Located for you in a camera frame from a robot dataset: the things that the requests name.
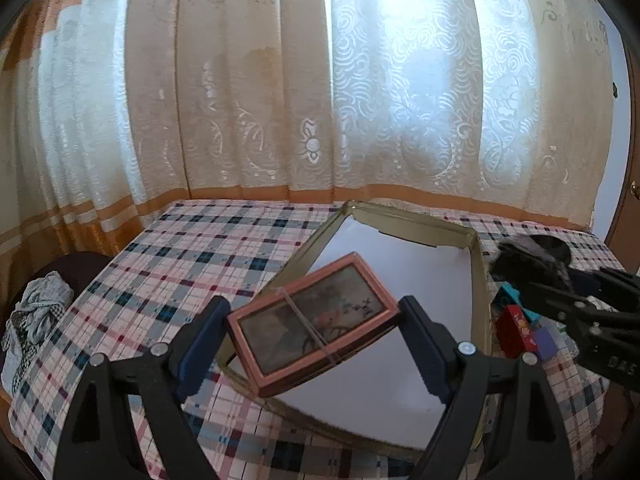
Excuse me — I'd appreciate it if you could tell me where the gold metal tin tray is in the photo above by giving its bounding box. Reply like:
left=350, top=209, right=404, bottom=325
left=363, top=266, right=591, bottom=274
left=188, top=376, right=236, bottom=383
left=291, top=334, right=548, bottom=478
left=217, top=202, right=491, bottom=456

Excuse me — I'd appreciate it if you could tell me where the white paper tray liner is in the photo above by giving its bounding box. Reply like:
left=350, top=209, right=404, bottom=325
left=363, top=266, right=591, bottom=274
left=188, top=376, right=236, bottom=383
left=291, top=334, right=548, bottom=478
left=226, top=214, right=474, bottom=450

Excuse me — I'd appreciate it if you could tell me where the red toy brick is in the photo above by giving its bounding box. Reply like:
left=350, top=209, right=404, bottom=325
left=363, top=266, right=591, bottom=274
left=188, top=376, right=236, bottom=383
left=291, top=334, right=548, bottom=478
left=495, top=304, right=538, bottom=359

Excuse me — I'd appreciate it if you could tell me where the purple block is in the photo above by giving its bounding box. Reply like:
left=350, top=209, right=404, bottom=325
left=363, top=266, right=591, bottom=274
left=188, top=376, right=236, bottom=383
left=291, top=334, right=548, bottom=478
left=533, top=324, right=560, bottom=362

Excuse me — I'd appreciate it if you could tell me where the grey patterned cloth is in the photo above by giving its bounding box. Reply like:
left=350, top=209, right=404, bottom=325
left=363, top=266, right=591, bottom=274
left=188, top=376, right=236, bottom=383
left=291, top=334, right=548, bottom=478
left=1, top=271, right=74, bottom=396

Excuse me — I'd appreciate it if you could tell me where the plaid checkered tablecloth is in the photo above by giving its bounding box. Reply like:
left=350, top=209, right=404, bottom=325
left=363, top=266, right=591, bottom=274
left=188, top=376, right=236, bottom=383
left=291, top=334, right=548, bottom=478
left=6, top=198, right=626, bottom=480

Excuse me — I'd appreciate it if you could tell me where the cream lace curtain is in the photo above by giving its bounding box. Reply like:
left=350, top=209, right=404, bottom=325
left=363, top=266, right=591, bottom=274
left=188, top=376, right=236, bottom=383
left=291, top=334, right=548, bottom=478
left=1, top=0, right=613, bottom=269

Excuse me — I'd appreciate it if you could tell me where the teal toy brick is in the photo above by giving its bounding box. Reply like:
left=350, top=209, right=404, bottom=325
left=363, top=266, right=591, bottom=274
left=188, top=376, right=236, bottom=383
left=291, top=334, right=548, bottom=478
left=492, top=283, right=540, bottom=323

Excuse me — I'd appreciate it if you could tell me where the brown wooden door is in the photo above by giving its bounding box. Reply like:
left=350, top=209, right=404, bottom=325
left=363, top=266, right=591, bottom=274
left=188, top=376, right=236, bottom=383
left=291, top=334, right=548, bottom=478
left=605, top=44, right=639, bottom=274

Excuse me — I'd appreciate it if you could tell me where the pink framed card box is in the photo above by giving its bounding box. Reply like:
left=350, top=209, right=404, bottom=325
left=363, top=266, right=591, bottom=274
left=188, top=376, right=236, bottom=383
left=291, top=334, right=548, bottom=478
left=228, top=252, right=399, bottom=398

